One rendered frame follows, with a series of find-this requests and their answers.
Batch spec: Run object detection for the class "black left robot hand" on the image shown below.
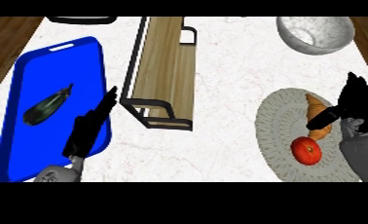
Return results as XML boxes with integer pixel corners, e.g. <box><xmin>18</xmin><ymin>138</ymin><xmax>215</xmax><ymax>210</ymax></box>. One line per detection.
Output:
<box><xmin>63</xmin><ymin>85</ymin><xmax>120</xmax><ymax>160</ymax></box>

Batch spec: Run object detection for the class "dark green eggplant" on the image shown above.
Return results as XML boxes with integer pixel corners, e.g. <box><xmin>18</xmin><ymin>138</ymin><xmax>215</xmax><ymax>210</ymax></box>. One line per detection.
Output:
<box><xmin>23</xmin><ymin>83</ymin><xmax>76</xmax><ymax>127</ymax></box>

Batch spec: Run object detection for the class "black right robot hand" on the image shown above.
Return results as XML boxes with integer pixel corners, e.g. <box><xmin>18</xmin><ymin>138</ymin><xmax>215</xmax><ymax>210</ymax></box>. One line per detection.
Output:
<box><xmin>305</xmin><ymin>71</ymin><xmax>368</xmax><ymax>131</ymax></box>

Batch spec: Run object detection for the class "blue cutting board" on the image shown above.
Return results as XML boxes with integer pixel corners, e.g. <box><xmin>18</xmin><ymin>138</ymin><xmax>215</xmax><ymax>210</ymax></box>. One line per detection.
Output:
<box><xmin>0</xmin><ymin>35</ymin><xmax>115</xmax><ymax>183</ymax></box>

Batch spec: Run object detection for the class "black rounded object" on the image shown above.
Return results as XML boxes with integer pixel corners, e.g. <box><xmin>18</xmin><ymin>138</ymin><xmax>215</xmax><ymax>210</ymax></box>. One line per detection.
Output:
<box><xmin>45</xmin><ymin>16</ymin><xmax>120</xmax><ymax>25</ymax></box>

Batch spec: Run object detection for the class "wooden tiered shelf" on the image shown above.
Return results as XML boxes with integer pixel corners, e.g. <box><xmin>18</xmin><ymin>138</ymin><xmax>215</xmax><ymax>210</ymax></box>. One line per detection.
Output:
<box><xmin>120</xmin><ymin>16</ymin><xmax>200</xmax><ymax>132</ymax></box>

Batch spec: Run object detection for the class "grey round woven placemat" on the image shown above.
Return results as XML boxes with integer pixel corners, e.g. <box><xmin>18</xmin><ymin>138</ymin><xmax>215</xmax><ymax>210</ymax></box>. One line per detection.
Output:
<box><xmin>253</xmin><ymin>87</ymin><xmax>363</xmax><ymax>183</ymax></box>

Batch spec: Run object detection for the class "red tomato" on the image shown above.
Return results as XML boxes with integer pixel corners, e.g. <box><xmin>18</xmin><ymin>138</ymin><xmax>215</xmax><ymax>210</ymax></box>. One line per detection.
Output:
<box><xmin>290</xmin><ymin>136</ymin><xmax>324</xmax><ymax>167</ymax></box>

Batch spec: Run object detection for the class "golden brown croissant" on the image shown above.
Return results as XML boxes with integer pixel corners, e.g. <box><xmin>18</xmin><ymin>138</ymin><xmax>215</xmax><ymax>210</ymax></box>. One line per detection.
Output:
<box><xmin>305</xmin><ymin>93</ymin><xmax>335</xmax><ymax>142</ymax></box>

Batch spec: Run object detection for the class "grey speckled bowl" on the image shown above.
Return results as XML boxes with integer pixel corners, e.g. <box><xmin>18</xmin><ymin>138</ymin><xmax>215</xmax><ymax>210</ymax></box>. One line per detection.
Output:
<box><xmin>276</xmin><ymin>16</ymin><xmax>357</xmax><ymax>56</ymax></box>

